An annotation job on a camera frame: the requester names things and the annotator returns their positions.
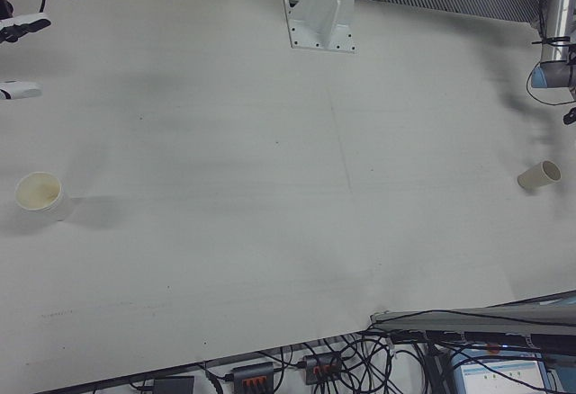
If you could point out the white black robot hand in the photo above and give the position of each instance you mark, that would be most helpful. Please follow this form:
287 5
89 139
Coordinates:
27 22

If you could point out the wide white paper cup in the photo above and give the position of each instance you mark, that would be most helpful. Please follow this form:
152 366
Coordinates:
54 207

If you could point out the small beige paper cup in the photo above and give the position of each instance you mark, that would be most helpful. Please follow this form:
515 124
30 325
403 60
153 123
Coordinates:
533 178

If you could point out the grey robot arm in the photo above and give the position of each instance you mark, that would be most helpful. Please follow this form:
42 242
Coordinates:
555 2

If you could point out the black box device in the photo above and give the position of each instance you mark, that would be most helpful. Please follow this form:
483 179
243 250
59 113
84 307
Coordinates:
173 386

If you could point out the black orange usb hub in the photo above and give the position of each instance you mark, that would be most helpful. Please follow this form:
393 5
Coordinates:
253 376
324 367

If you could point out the blue edged tablet pendant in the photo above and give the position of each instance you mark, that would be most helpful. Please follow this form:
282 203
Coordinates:
495 376

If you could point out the white camera mount stand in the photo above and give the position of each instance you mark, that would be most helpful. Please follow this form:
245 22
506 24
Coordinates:
319 20

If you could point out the aluminium profile post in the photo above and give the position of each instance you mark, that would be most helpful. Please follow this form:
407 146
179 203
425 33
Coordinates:
450 317

